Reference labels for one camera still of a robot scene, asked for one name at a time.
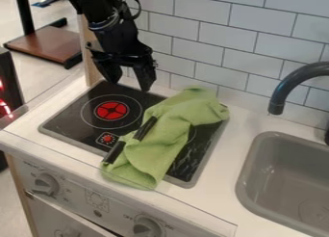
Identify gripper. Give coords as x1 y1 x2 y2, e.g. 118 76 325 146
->
83 14 159 93

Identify green cloth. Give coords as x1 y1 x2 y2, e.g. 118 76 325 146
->
98 86 232 191

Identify toy stove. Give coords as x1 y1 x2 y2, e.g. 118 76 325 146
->
37 80 231 190

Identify brown wooden stand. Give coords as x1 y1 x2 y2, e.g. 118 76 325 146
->
2 0 84 70

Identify tap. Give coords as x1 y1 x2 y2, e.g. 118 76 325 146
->
266 61 329 146

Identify toy sink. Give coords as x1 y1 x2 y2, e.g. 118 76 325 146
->
234 130 329 237

